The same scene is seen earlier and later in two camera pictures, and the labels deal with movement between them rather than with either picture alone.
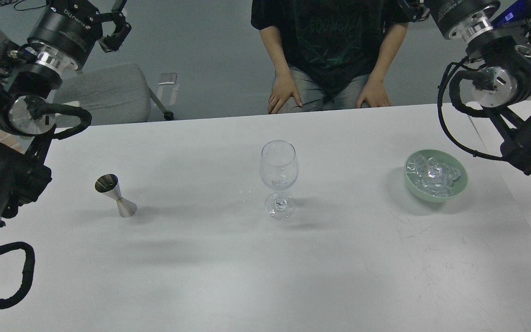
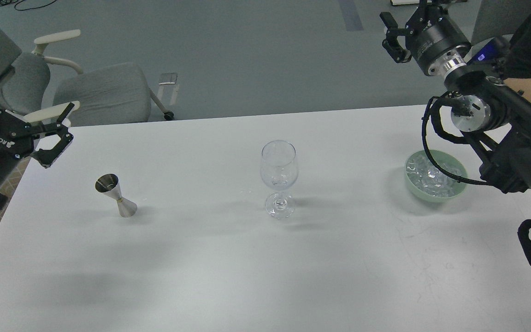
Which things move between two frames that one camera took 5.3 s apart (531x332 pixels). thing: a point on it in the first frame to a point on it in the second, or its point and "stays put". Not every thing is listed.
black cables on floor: [4, 2] stays put
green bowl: [434, 176] stays put
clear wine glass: [279, 168] stays put
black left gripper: [66, 32] to [4, 133]
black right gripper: [464, 20] to [431, 33]
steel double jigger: [109, 183] stays put
